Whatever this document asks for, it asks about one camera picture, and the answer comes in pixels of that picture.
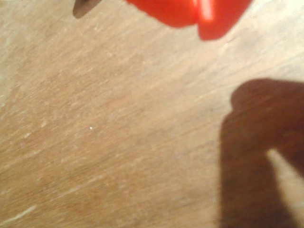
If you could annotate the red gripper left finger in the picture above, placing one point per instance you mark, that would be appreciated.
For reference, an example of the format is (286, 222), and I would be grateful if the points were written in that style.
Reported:
(166, 12)

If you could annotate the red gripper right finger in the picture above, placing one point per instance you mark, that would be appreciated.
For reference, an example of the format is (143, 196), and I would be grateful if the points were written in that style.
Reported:
(218, 21)

